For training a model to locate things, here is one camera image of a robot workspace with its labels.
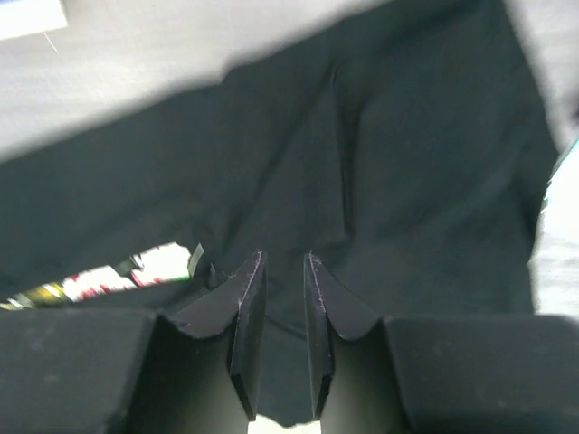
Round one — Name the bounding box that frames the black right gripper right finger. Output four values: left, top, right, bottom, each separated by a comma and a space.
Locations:
304, 254, 578, 434

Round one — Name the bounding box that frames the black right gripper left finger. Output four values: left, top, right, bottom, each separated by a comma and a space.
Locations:
1, 251, 267, 433

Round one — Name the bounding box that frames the black t shirt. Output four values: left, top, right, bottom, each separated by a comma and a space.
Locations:
1, 1, 558, 427

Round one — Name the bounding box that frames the teal cutting mat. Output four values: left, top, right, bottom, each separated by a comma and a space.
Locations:
541, 140, 578, 242

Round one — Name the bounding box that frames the blue 1984 paperback book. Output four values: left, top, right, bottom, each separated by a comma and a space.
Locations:
0, 0, 68, 41

